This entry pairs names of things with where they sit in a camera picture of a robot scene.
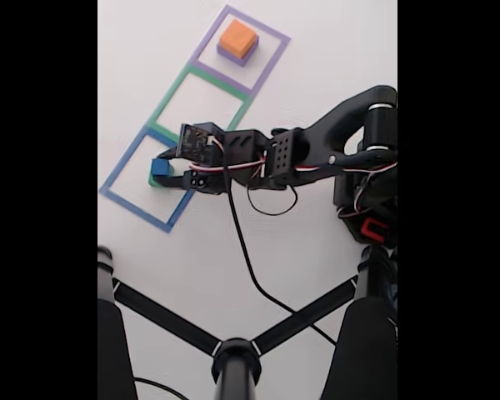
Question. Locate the purple tape square frame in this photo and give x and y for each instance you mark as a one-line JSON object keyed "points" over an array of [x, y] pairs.
{"points": [[271, 62]]}

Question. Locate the black tripod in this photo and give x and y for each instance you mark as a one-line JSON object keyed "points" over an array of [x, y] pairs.
{"points": [[235, 366]]}

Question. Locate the orange block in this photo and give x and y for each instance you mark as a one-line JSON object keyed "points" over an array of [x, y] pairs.
{"points": [[237, 38]]}

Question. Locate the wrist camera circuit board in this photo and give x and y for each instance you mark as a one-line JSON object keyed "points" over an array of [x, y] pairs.
{"points": [[193, 141]]}

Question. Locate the blue tape square frame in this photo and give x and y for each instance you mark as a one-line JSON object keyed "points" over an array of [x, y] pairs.
{"points": [[126, 160]]}

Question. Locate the small blue cube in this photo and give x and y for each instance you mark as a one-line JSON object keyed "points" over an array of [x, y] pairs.
{"points": [[159, 167]]}

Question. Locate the green tape square frame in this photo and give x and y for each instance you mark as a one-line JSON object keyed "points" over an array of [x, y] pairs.
{"points": [[171, 96]]}

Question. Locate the green block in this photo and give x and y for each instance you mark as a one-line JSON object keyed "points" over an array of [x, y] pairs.
{"points": [[152, 181]]}

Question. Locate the large purple block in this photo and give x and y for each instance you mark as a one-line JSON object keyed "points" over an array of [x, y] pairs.
{"points": [[233, 58]]}

